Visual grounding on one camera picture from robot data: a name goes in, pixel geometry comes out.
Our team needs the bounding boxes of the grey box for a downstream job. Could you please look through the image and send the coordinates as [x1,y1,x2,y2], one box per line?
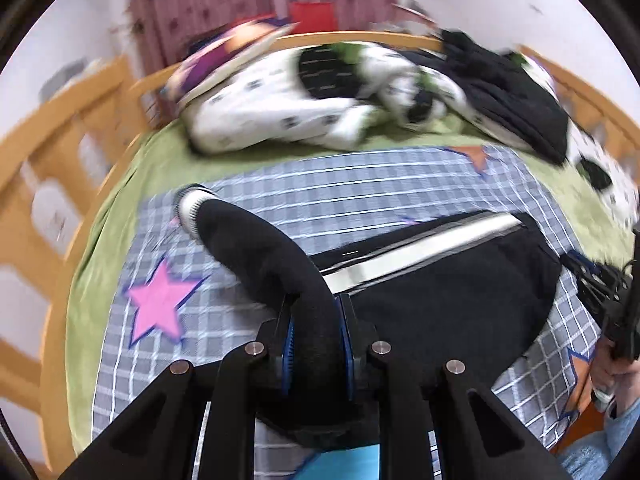
[37,60,106,98]

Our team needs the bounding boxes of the person's right forearm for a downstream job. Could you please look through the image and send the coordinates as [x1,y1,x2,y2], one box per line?
[557,400,640,480]

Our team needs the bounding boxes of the black jacket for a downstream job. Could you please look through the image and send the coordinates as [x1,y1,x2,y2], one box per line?
[415,30,571,166]

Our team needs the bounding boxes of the person's right hand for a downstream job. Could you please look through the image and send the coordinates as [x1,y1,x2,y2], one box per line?
[590,337,640,411]

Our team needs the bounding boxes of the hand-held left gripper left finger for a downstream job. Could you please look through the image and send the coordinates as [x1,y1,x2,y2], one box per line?
[60,295,301,480]

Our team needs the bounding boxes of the green bed sheet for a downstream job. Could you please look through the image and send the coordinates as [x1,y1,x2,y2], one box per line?
[65,110,638,456]

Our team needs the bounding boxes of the white floral quilt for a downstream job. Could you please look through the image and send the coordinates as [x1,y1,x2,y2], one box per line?
[180,42,481,153]

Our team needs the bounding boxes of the grey checked star blanket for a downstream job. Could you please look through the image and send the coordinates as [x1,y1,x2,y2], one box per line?
[92,145,608,480]

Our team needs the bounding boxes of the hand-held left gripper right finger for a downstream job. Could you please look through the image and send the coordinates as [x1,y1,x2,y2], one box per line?
[336,294,573,480]

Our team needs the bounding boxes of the red chair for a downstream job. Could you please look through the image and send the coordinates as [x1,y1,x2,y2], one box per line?
[290,2,336,33]

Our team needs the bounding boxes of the wooden bed frame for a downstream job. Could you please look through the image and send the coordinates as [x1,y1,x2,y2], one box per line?
[0,30,640,480]

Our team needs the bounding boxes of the pink paper bag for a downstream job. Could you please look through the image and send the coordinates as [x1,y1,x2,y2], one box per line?
[392,0,438,23]

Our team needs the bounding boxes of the black pants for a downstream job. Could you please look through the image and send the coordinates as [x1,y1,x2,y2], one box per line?
[172,185,563,448]

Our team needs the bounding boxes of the white power strip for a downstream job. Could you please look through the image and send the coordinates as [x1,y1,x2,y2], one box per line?
[31,185,73,243]

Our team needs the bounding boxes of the white floral pillow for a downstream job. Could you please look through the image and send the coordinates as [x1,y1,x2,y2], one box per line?
[565,120,640,231]

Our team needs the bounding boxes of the patchwork pillow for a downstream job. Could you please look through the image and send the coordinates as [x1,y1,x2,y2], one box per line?
[165,15,301,106]

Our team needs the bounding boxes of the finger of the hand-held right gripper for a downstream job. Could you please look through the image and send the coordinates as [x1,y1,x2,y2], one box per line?
[585,261,632,292]
[559,252,608,312]

